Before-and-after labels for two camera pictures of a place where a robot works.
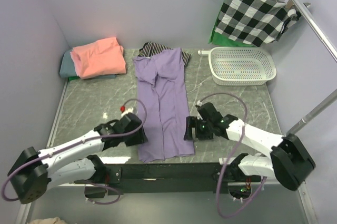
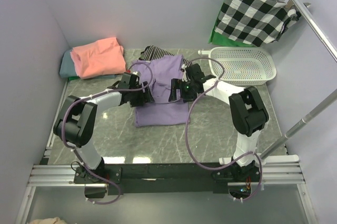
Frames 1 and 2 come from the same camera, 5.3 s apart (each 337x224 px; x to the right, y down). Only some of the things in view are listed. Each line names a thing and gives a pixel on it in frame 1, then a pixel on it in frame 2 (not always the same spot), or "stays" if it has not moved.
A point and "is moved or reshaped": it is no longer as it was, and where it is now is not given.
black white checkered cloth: (254, 18) stays
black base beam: (126, 179) stays
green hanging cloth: (219, 39) stays
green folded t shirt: (73, 78) stays
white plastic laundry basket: (240, 66) stays
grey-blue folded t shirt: (68, 69) stays
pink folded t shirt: (105, 57) stays
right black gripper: (196, 129) to (175, 90)
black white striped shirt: (150, 49) is moved or reshaped
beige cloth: (55, 220) stays
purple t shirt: (163, 105) is moved or reshaped
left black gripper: (137, 134) to (145, 96)
